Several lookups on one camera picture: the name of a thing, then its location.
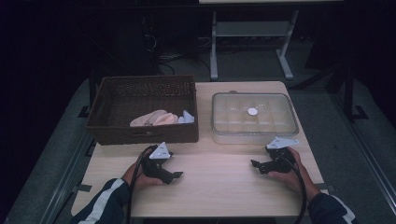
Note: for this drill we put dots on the white compartment organizer box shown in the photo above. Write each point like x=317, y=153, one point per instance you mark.
x=255, y=139

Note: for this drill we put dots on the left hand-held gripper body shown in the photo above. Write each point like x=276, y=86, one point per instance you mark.
x=155, y=166

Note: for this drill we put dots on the person's right hand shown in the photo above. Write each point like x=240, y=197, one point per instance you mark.
x=300, y=180

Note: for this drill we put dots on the grey metal floor rail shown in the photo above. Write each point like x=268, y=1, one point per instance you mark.
x=367, y=161
x=67, y=174

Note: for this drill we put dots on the black metal post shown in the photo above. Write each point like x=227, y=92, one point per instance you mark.
x=92, y=90

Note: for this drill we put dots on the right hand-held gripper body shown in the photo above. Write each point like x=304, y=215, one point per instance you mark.
x=280, y=163

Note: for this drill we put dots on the white sock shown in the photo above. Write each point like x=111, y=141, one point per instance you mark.
x=187, y=117

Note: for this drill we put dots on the white metal stand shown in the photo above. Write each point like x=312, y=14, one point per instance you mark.
x=249, y=28

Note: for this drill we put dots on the black metal stand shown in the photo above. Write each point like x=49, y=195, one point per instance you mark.
x=348, y=93

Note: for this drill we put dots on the clear plastic lid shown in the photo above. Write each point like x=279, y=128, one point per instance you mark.
x=253, y=112

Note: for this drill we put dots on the grey tape strip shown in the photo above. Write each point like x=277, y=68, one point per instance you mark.
x=82, y=188
x=327, y=187

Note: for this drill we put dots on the person's left hand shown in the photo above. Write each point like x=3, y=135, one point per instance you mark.
x=134, y=180

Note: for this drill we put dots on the brown wicker basket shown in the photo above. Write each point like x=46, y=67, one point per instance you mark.
x=137, y=99

